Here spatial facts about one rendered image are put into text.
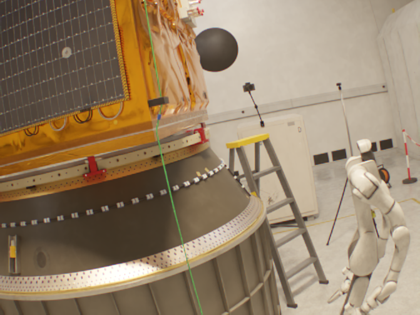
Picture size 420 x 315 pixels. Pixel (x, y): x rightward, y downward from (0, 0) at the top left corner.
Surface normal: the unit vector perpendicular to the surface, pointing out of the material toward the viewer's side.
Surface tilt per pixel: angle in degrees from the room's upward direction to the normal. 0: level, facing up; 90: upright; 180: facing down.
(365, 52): 90
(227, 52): 90
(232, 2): 90
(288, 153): 90
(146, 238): 62
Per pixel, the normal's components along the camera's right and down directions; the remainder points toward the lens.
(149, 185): 0.44, -0.50
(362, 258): -0.29, 0.13
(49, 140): -0.05, 0.30
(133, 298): 0.37, 0.01
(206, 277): 0.66, -0.07
